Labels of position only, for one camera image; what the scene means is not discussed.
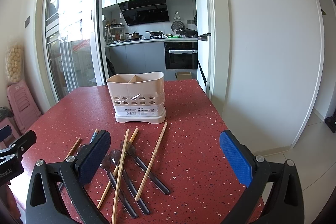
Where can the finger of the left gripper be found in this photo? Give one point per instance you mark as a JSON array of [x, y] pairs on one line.
[[5, 132], [21, 145]]

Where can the bag of yellow balls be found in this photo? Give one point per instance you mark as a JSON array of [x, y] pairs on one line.
[[14, 63]]

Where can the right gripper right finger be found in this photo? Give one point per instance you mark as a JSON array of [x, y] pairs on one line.
[[285, 201]]

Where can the beige plastic utensil holder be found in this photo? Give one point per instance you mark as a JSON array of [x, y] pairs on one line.
[[138, 97]]

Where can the blue patterned bamboo chopstick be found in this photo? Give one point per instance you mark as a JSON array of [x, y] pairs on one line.
[[94, 135]]

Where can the black wok pan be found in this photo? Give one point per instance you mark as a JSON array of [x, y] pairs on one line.
[[188, 33]]

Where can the plain bamboo chopstick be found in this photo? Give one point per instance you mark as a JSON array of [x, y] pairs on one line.
[[73, 147]]

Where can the orange dotted bamboo chopstick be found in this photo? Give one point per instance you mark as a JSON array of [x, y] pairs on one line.
[[115, 172]]

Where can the dark translucent plastic spoon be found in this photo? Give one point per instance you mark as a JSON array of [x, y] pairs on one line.
[[131, 151]]

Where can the long bamboo chopstick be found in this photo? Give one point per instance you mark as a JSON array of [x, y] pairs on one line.
[[119, 179]]

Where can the pink plastic stool stack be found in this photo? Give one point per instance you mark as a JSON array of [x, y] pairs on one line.
[[23, 111]]

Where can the glass sliding door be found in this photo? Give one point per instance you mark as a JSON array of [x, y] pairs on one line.
[[72, 54]]

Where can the cardboard box on floor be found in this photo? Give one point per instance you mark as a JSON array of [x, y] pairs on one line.
[[183, 76]]

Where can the black built-in oven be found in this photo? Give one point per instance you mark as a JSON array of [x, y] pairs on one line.
[[181, 55]]

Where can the grey lower kitchen cabinets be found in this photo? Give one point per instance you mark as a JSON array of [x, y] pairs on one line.
[[137, 57]]

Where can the black range hood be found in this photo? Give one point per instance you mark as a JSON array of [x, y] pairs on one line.
[[137, 12]]

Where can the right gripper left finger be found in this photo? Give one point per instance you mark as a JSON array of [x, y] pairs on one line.
[[44, 201]]

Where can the white refrigerator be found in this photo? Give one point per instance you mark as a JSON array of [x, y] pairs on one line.
[[202, 22]]

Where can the dark brown plastic spoon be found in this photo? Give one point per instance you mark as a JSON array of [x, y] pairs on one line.
[[106, 165]]

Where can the cooking pot on stove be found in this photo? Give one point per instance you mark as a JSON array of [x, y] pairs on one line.
[[134, 36]]

